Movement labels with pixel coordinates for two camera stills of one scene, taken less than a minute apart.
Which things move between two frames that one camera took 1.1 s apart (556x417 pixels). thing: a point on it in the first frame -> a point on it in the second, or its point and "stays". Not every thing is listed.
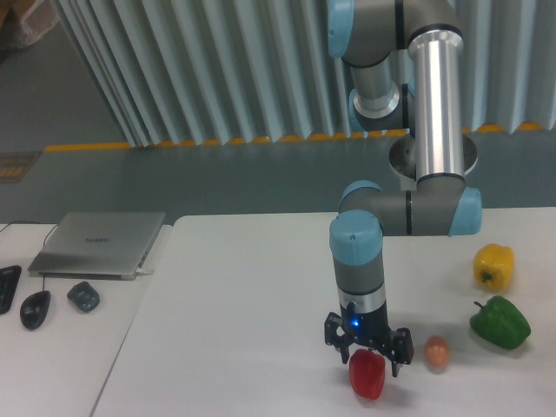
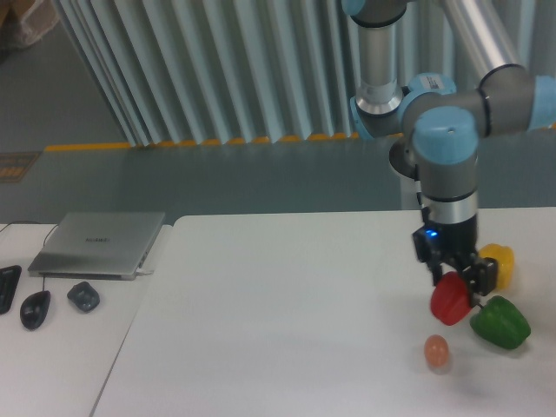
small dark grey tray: x=84 y=296 stays
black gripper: x=370 y=330 -> x=436 y=243
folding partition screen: x=182 y=72 stays
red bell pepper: x=367 y=369 -> x=450 y=300
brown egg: x=436 y=351 stays
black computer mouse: x=34 y=308 stays
